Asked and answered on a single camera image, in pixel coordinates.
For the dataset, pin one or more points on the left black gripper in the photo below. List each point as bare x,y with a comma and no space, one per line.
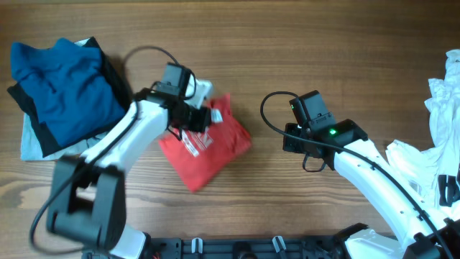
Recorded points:
197,124

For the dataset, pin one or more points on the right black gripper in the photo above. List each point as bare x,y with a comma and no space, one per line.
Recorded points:
288,144

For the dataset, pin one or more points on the red soccer t-shirt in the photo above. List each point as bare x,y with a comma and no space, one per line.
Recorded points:
198,157

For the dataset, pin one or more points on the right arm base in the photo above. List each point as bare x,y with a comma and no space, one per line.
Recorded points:
360,241

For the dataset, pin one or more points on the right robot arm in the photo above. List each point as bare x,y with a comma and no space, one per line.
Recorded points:
421,230

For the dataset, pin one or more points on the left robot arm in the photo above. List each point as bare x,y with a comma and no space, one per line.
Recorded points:
87,202

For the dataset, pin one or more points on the white crumpled clothes pile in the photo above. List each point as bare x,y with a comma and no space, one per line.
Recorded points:
434,173

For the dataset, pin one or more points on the blue folded shirt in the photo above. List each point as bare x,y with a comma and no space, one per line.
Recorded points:
69,91

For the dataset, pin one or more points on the black folded shirt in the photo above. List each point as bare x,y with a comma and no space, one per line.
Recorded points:
115,82

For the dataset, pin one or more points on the grey folded shirt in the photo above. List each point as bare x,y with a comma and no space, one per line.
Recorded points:
64,95

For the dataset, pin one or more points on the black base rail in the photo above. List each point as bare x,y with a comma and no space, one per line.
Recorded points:
309,247

